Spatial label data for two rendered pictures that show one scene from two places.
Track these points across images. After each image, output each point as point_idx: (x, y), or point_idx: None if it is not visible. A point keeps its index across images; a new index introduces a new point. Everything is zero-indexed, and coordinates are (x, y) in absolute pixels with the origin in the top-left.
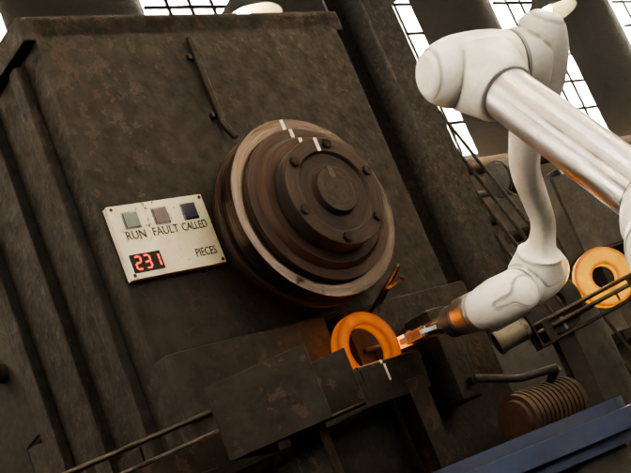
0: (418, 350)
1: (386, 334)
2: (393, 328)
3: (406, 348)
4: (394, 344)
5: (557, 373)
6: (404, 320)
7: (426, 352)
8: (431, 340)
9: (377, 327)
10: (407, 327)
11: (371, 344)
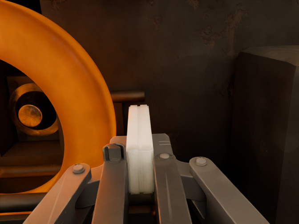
0: (234, 137)
1: (62, 110)
2: (204, 51)
3: (214, 111)
4: (86, 151)
5: None
6: (252, 37)
7: (243, 164)
8: (261, 159)
9: (31, 75)
10: (238, 66)
11: (106, 82)
